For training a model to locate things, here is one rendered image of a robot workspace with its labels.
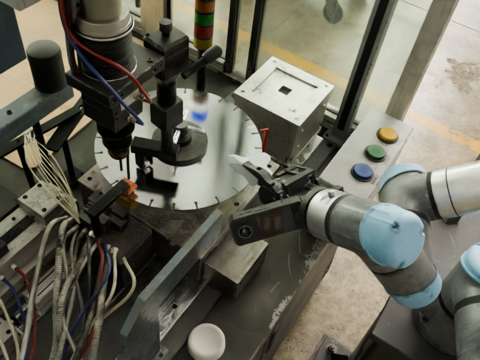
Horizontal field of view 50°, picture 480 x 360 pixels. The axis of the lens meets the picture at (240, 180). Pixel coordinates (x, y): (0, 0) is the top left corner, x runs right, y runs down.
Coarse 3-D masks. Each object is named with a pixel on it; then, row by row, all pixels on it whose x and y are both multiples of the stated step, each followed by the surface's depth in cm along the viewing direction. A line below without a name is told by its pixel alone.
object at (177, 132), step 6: (186, 114) 102; (180, 126) 98; (186, 126) 99; (192, 126) 99; (174, 132) 99; (180, 132) 98; (186, 132) 100; (198, 132) 99; (174, 138) 97; (180, 138) 100
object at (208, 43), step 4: (212, 36) 119; (196, 40) 118; (200, 40) 118; (204, 40) 118; (208, 40) 118; (212, 40) 120; (196, 44) 119; (200, 44) 119; (204, 44) 119; (208, 44) 119; (212, 44) 121; (196, 48) 120; (200, 48) 120; (204, 48) 119; (208, 48) 120
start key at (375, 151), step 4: (372, 144) 114; (376, 144) 114; (368, 148) 113; (372, 148) 114; (376, 148) 114; (380, 148) 114; (368, 152) 113; (372, 152) 113; (376, 152) 113; (380, 152) 113; (384, 152) 113; (372, 156) 112; (376, 156) 112; (380, 156) 112
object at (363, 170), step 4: (356, 164) 110; (360, 164) 110; (364, 164) 110; (356, 168) 109; (360, 168) 109; (364, 168) 109; (368, 168) 110; (356, 172) 108; (360, 172) 109; (364, 172) 109; (368, 172) 109; (372, 172) 109; (360, 176) 108; (364, 176) 108; (368, 176) 108
